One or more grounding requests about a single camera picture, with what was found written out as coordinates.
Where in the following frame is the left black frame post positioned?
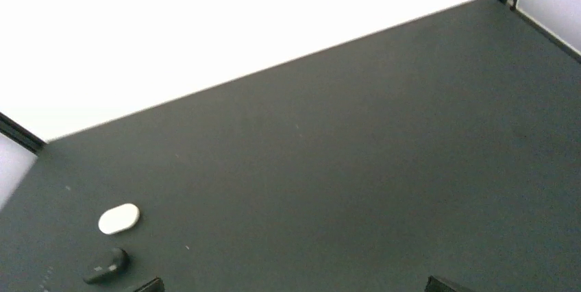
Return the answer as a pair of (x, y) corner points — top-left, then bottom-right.
(0, 113), (47, 154)

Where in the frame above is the white earbud charging case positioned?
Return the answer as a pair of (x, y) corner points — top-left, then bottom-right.
(98, 203), (140, 235)

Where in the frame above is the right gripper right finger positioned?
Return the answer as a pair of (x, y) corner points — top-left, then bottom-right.
(424, 276), (473, 292)

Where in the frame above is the black earbud charging case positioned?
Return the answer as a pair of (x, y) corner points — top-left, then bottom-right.
(82, 247), (129, 284)

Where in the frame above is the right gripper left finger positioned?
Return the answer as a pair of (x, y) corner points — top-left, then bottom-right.
(132, 277), (164, 292)

